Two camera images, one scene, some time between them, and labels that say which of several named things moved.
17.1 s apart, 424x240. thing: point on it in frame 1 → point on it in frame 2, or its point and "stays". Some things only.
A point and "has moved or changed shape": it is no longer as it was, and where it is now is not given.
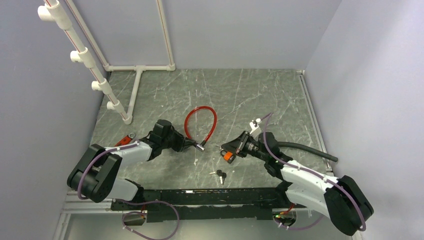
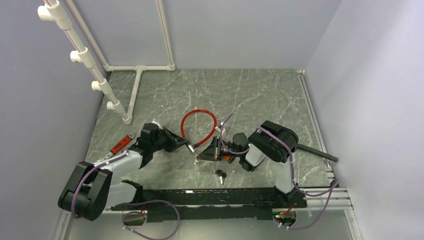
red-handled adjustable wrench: x=126 y=139 stays
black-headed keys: x=222 y=175 stays
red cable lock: x=201 y=147 has moved or changed shape
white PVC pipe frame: x=53 y=11 stays
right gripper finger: x=237 y=143 → x=217 y=145
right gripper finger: x=238 y=152 → x=208 y=153
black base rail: x=207 y=205 stays
